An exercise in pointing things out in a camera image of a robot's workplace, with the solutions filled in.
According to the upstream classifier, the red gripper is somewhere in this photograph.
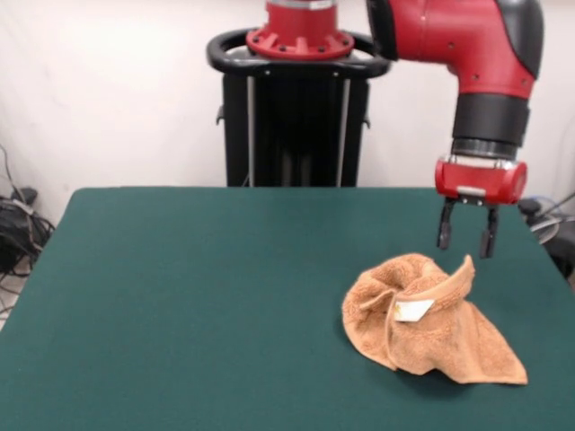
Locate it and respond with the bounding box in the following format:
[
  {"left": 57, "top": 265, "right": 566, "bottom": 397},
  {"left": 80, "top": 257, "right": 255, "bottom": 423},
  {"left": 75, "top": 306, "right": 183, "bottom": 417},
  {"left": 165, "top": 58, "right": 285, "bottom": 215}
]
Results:
[{"left": 434, "top": 154, "right": 528, "bottom": 260}]

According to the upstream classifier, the tan terry towel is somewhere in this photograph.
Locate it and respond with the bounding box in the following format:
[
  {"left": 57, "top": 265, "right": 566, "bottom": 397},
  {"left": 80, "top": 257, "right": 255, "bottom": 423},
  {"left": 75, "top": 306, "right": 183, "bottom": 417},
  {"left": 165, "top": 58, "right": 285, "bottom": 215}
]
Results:
[{"left": 341, "top": 253, "right": 529, "bottom": 386}]

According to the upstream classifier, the dark green table cloth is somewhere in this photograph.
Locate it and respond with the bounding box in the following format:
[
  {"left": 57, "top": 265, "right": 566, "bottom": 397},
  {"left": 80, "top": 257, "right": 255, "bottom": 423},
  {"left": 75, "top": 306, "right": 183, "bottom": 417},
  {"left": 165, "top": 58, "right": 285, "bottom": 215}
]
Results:
[{"left": 0, "top": 186, "right": 575, "bottom": 431}]

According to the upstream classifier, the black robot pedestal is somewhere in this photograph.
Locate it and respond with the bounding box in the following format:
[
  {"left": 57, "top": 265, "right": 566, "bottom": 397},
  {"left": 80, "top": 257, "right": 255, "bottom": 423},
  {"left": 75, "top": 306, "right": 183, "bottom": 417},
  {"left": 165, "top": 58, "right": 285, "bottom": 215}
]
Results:
[{"left": 206, "top": 27, "right": 391, "bottom": 188}]

